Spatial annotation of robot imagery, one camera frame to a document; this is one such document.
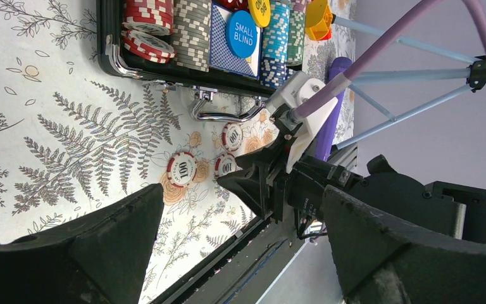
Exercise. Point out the blue small blind button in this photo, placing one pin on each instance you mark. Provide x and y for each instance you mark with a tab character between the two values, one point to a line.
241	34

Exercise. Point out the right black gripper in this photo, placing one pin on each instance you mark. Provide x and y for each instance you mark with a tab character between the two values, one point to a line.
263	184

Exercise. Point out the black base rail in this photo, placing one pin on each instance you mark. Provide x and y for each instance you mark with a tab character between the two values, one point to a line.
243	265

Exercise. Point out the black poker case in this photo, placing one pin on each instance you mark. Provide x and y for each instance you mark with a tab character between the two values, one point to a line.
224	87

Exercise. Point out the falling red poker chip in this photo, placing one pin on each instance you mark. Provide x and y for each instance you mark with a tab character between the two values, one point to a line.
232	137

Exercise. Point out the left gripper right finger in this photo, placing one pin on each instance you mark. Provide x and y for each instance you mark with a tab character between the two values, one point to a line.
381	258

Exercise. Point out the floral table mat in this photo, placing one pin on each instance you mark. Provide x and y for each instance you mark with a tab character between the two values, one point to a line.
74	139

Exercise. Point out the yellow big blind button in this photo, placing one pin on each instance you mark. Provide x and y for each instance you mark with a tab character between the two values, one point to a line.
260	11

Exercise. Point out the single red poker chip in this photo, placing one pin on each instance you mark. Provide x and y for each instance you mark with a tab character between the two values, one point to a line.
181	169

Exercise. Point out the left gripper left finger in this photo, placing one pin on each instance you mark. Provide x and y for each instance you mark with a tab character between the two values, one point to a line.
98	258

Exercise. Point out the yellow block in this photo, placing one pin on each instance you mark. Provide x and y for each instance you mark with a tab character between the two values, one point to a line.
318	20

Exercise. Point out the row of red poker chips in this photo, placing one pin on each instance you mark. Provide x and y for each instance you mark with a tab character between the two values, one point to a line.
145	23

